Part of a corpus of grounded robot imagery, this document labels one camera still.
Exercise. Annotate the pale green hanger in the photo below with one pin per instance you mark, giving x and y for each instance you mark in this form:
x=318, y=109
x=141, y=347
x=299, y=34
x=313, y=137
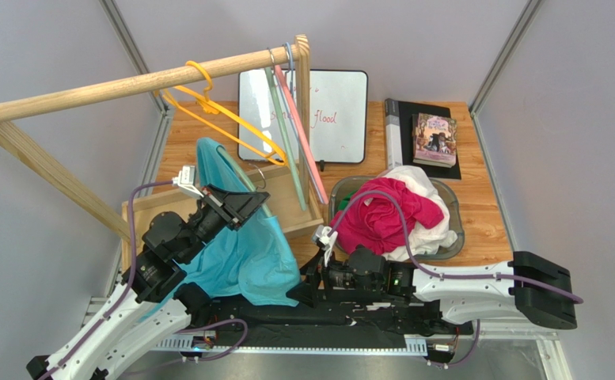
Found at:
x=273, y=88

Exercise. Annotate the sage green hanger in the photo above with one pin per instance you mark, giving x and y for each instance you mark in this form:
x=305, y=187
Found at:
x=240, y=173

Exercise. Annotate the wooden clothes rack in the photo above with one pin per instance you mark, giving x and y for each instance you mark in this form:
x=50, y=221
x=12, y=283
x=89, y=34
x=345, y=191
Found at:
x=26, y=150

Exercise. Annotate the green t shirt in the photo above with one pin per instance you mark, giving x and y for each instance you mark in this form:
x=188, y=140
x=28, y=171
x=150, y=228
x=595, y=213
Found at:
x=345, y=201

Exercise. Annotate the pink hanger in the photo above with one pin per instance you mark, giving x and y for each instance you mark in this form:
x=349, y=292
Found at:
x=303, y=141

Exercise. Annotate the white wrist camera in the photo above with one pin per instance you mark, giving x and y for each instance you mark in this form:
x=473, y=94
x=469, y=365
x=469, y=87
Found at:
x=185, y=181
x=324, y=237

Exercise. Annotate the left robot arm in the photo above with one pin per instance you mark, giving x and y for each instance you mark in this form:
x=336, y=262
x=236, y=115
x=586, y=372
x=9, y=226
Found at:
x=153, y=301

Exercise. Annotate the light blue t shirt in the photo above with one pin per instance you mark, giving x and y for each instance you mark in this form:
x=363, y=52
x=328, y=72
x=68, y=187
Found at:
x=255, y=261

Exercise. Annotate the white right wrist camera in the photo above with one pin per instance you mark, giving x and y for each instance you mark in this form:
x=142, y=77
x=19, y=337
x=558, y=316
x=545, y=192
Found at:
x=324, y=237

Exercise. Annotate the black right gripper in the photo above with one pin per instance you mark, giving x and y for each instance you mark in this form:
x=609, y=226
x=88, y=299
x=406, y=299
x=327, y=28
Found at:
x=318, y=277

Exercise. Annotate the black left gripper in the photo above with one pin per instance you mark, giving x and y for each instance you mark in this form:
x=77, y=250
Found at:
x=234, y=207

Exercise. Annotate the white board with red writing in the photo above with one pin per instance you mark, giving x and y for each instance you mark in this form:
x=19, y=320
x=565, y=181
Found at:
x=337, y=121

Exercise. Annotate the illustrated paperback book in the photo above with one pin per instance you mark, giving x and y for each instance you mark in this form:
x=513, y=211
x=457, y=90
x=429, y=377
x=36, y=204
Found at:
x=435, y=140

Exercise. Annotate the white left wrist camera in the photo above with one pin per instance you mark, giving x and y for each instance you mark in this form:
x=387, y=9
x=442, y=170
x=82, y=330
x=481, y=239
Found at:
x=185, y=181

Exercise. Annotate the light blue wire hanger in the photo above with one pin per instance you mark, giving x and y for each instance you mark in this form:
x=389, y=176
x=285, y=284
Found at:
x=301, y=57

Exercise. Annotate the white t shirt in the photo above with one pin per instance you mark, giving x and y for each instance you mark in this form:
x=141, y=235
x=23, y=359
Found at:
x=422, y=240

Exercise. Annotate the black binder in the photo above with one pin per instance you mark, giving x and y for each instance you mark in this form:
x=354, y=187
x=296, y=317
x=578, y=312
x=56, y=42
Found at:
x=399, y=136

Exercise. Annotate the yellow plastic hanger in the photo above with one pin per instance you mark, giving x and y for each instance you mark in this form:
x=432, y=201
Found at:
x=276, y=155

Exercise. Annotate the clear blue plastic tub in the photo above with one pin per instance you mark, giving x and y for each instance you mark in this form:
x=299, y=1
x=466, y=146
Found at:
x=354, y=183

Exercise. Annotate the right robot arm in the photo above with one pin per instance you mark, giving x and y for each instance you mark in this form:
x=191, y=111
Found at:
x=527, y=286

